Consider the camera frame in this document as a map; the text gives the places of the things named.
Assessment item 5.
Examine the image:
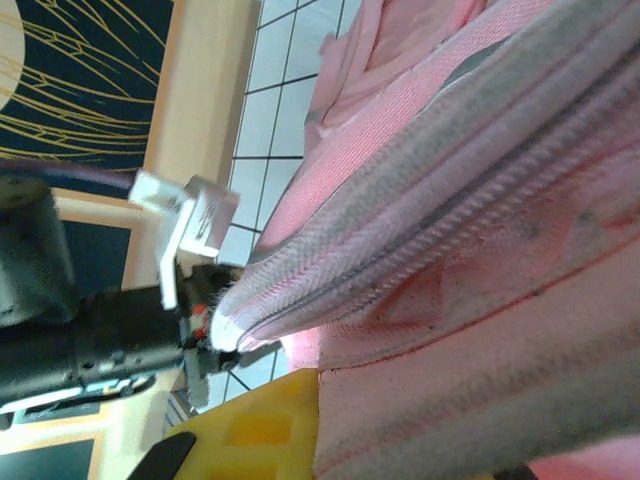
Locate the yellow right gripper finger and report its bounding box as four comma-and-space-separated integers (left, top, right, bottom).
127, 369, 321, 480

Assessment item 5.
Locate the pink backpack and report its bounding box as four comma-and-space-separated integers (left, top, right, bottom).
209, 0, 640, 480

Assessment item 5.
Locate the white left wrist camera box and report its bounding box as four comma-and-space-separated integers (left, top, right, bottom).
128, 169, 240, 309

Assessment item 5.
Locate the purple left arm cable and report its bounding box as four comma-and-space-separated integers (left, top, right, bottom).
0, 158, 139, 190

